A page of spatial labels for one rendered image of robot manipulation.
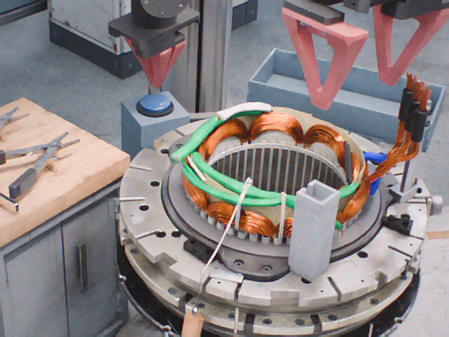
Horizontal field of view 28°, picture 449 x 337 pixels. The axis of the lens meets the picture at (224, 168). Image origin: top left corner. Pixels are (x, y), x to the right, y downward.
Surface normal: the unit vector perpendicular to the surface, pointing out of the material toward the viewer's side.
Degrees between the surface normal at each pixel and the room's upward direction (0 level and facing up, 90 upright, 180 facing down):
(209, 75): 90
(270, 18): 0
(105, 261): 90
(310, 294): 0
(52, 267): 90
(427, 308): 0
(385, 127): 90
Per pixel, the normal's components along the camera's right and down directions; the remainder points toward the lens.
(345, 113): -0.37, 0.52
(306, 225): -0.65, 0.40
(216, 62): 0.19, 0.57
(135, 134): -0.88, 0.23
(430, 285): 0.05, -0.82
